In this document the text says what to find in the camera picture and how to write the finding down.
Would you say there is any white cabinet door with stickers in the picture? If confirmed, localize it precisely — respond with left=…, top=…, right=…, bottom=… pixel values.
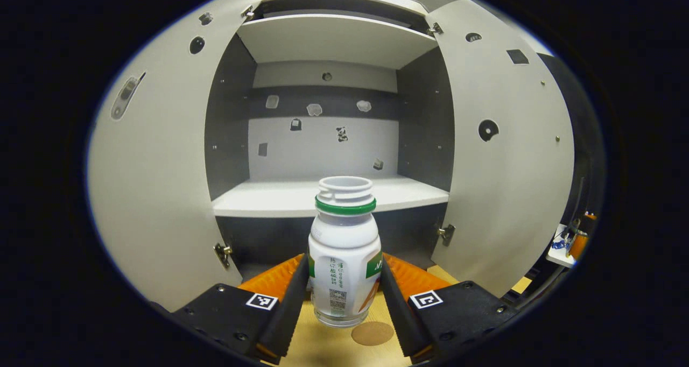
left=86, top=0, right=262, bottom=313

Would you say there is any white plastic drink bottle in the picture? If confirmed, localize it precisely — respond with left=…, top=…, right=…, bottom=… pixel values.
left=308, top=176, right=383, bottom=328

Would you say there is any round cork coaster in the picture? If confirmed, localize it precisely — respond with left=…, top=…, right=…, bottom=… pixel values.
left=351, top=321, right=395, bottom=347

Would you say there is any white cabinet door with handle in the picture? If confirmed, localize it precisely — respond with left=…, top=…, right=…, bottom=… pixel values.
left=425, top=0, right=575, bottom=298

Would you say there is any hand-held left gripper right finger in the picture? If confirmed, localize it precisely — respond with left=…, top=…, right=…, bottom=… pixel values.
left=379, top=253, right=520, bottom=365

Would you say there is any orange object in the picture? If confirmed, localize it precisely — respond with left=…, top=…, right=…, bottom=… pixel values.
left=570, top=212, right=598, bottom=261

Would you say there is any white cabinet with grey interior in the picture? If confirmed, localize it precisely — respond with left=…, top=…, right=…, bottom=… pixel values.
left=203, top=0, right=455, bottom=281

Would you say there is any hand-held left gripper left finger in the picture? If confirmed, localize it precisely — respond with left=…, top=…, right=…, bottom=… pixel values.
left=172, top=253, right=310, bottom=365

